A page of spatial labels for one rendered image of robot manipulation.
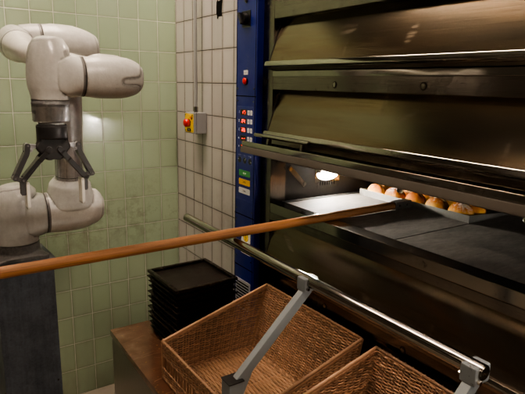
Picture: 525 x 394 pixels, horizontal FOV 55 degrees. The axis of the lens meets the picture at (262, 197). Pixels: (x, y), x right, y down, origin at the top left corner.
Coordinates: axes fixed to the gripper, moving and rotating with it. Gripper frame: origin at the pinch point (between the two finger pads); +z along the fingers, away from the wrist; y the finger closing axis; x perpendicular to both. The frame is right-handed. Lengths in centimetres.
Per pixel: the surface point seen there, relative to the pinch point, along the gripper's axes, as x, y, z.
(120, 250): 8.3, -13.9, 13.6
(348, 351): 36, -77, 50
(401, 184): 57, -69, -8
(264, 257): 28, -48, 16
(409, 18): 42, -86, -51
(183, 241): 9.7, -32.4, 13.8
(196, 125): -77, -86, -12
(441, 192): 69, -68, -8
